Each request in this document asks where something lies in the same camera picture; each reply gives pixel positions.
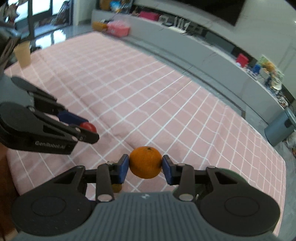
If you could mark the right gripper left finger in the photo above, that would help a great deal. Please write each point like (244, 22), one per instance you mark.
(65, 202)

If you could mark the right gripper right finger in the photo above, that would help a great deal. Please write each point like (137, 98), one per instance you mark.
(240, 211)

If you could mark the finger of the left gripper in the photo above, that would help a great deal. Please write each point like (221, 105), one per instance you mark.
(47, 103)
(27, 129)

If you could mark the red cherry tomato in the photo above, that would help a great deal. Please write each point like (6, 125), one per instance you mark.
(88, 126)

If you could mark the green colander bowl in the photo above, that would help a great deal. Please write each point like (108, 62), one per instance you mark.
(194, 185)

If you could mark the paper cup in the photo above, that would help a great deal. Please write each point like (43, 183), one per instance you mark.
(23, 54)

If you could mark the blue-grey trash bin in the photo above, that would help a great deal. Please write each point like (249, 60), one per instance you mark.
(280, 128)

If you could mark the orange cardboard box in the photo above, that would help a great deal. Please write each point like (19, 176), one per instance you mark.
(99, 26)

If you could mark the orange back left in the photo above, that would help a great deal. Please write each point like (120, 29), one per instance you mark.
(145, 162)

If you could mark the pink checkered tablecloth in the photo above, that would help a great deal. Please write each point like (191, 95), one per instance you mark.
(134, 100)

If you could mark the pink storage box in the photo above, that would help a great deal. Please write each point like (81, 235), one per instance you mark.
(118, 28)

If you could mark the grey tv console bench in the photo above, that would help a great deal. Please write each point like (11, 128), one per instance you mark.
(203, 57)

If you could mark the magenta box on console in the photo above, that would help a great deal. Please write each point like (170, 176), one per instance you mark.
(149, 15)

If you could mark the teddy bear toy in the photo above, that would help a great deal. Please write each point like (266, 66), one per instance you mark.
(269, 67)

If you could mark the red box on console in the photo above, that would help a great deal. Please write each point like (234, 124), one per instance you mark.
(242, 60)

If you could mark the white wifi router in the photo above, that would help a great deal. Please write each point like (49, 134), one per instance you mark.
(180, 25)

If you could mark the black wall television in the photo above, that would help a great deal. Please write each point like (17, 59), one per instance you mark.
(227, 10)

